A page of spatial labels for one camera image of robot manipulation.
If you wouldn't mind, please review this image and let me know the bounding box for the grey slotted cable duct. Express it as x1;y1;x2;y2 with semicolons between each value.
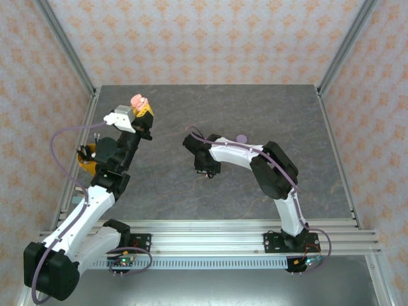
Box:
91;258;289;271

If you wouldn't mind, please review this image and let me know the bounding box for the grey metal panel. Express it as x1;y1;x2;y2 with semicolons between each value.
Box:
18;254;395;306

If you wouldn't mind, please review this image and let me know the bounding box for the wide aluminium mounting beam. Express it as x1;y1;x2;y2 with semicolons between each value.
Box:
33;231;383;256

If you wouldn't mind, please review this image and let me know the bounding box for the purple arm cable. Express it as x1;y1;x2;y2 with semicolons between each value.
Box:
186;125;333;275
31;122;153;305

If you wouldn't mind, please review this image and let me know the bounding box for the aluminium frame leg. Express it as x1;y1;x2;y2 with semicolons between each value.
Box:
365;254;398;306
15;280;34;306

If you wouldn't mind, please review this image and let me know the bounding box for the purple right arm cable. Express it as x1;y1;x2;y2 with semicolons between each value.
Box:
186;125;333;275

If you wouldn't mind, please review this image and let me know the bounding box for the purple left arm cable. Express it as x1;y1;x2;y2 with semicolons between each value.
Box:
31;122;153;305

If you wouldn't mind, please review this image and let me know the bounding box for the aluminium frame post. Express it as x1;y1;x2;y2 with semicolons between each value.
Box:
317;0;381;95
33;0;98;96

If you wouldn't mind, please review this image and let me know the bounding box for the pink earbud charging case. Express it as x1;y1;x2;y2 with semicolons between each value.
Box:
131;93;150;110

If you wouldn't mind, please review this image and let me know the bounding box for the aluminium table edge rail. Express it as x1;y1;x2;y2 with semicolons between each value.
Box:
50;219;364;232

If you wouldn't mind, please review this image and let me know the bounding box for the small controller circuit board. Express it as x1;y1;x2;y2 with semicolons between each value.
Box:
286;254;323;275
106;250;138;275

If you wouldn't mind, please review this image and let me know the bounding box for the yellow pen holder cup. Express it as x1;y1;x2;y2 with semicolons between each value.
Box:
77;143;98;176

